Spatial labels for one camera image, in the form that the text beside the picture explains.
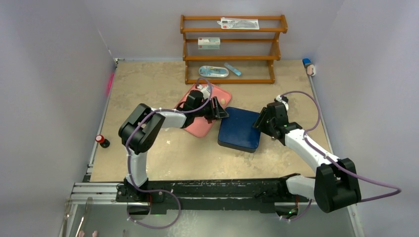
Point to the light blue small tube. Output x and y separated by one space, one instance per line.
233 69

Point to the red black button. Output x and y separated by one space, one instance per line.
102 141

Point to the pink plastic tray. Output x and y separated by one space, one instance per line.
200 126

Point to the white green small box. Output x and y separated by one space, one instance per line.
209 43

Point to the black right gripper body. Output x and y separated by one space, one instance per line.
265 122

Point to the light blue oval package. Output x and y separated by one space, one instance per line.
213 72

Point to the wooden shelf rack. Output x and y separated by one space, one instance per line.
236 45

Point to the dark blue tin lid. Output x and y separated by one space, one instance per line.
238 124

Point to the blue chocolate tin box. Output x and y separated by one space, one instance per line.
248 145

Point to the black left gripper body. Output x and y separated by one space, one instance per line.
205 110

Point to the blue white corner device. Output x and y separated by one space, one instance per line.
309 67

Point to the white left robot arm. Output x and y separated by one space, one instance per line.
140 130

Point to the white packaged item top shelf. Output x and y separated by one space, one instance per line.
238 24

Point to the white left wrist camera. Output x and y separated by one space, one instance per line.
205 89

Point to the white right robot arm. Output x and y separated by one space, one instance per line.
331 188

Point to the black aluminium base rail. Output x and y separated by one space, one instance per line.
264 195

